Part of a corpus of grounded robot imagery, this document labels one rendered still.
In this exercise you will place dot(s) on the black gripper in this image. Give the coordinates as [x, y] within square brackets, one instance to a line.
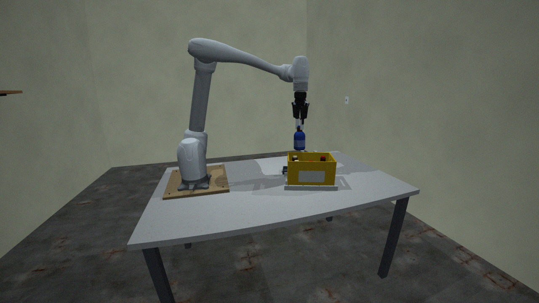
[300, 106]

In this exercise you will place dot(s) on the blue bottle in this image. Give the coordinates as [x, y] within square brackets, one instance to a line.
[299, 139]

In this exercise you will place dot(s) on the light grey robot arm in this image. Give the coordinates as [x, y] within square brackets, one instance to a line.
[206, 53]

